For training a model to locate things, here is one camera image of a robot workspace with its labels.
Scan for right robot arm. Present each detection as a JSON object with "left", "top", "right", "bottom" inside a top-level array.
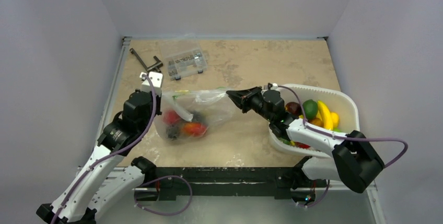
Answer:
[{"left": 226, "top": 87, "right": 386, "bottom": 193}]

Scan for red apple in basket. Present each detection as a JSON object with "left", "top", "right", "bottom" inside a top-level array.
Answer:
[{"left": 295, "top": 142, "right": 310, "bottom": 149}]

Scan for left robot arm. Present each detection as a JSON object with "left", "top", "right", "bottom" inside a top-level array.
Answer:
[{"left": 36, "top": 89, "right": 161, "bottom": 223}]

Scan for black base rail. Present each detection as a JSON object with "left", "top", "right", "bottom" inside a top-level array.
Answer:
[{"left": 134, "top": 167, "right": 327, "bottom": 202}]

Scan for dark fake grapes in bag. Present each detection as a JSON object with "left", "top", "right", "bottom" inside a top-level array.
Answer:
[{"left": 166, "top": 125, "right": 181, "bottom": 140}]

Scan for clear plastic screw box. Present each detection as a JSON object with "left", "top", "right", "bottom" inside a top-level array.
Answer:
[{"left": 159, "top": 38, "right": 207, "bottom": 80}]

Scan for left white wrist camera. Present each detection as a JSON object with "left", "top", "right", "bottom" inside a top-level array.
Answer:
[{"left": 139, "top": 72, "right": 164, "bottom": 97}]

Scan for white plastic basket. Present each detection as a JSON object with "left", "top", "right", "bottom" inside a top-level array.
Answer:
[{"left": 269, "top": 84, "right": 360, "bottom": 158}]

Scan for black metal T-wrench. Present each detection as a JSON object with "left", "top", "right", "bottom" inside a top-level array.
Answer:
[{"left": 129, "top": 48, "right": 164, "bottom": 73}]

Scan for yellow fake lemon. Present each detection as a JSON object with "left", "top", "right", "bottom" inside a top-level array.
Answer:
[{"left": 331, "top": 112, "right": 340, "bottom": 128}]

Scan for dark green fake avocado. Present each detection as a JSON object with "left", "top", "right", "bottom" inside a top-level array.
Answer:
[{"left": 302, "top": 99, "right": 318, "bottom": 120}]

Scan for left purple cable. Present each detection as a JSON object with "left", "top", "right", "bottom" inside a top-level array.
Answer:
[{"left": 50, "top": 74, "right": 158, "bottom": 224}]

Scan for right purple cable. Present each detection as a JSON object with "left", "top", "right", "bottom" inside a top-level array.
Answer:
[{"left": 266, "top": 83, "right": 409, "bottom": 170}]

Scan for yellow fake banana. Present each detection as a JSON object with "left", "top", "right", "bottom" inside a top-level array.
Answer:
[{"left": 317, "top": 100, "right": 334, "bottom": 131}]

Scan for clear plastic bag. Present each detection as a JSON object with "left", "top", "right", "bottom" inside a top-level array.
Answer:
[{"left": 154, "top": 88, "right": 237, "bottom": 141}]

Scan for dark red fake fruit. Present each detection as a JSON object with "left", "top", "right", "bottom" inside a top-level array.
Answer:
[{"left": 285, "top": 102, "right": 302, "bottom": 116}]

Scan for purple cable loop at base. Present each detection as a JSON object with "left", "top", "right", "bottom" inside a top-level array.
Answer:
[{"left": 133, "top": 175, "right": 193, "bottom": 216}]

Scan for orange fake fruit in bag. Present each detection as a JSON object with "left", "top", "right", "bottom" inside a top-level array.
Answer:
[{"left": 181, "top": 122, "right": 207, "bottom": 137}]

